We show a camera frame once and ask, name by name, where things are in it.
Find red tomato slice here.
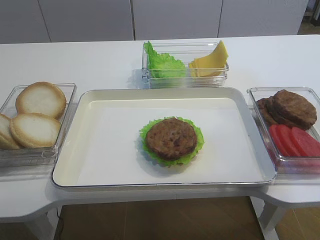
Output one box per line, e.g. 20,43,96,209
276,124,301,157
290,127,320,157
269,124,290,157

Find left red tomato slice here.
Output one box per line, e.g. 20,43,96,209
269,124,290,157

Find green lettuce leaf on tray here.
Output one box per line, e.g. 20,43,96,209
139,116,205,167

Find top rear bun half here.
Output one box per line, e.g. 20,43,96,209
15,81,67,119

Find rear left brown patty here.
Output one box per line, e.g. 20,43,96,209
256,98,277,126

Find left edge bun half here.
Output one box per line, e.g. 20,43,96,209
0,114,21,150

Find clear bun container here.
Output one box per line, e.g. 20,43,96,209
0,83,77,167

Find right red tomato slice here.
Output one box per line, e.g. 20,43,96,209
290,127,320,157

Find brown meat patty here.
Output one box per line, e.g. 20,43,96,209
145,117,198,161
265,89,318,130

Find middle red tomato slice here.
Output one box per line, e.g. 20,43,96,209
276,124,301,157

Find front bun half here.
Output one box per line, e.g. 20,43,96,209
9,113,61,148

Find yellow cheese slices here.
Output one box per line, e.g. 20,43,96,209
188,40,229,78

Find white table leg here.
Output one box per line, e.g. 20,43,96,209
255,198,287,240

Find green lettuce leaves in container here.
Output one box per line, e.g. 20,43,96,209
143,41,186,79

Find clear lettuce cheese container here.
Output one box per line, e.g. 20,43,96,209
142,42,229,89

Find white serving tray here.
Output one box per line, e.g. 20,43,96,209
52,87,277,188

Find clear patty tomato container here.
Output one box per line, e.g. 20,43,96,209
247,87,320,174

